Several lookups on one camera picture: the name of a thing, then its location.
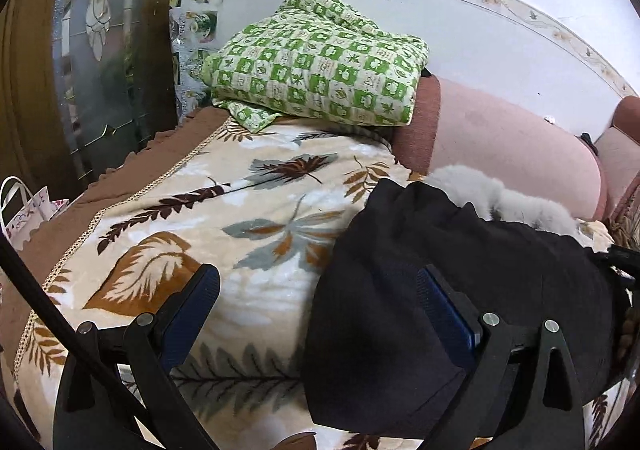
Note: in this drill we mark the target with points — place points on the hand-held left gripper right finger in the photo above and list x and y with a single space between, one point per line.
445 315

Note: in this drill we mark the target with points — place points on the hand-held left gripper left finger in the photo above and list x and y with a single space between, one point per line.
195 310

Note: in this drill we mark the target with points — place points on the black coat with fur collar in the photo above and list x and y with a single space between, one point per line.
400 280

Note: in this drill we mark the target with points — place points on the striped brown sofa cushion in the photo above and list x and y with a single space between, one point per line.
629 225

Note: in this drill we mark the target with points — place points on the leaf print blanket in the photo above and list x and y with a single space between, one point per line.
225 210

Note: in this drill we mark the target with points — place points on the pink sofa armrest cushion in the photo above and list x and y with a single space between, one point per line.
622 150

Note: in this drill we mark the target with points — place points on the pink sofa backrest cushion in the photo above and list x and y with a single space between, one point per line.
500 140

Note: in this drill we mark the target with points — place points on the white paper gift bag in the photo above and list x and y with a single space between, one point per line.
30 215

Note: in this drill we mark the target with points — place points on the printed plastic bag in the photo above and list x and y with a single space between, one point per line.
192 40

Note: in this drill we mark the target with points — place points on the wooden door with patterned glass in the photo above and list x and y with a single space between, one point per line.
100 55

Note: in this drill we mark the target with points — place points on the green checkered quilt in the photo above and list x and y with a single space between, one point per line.
320 60

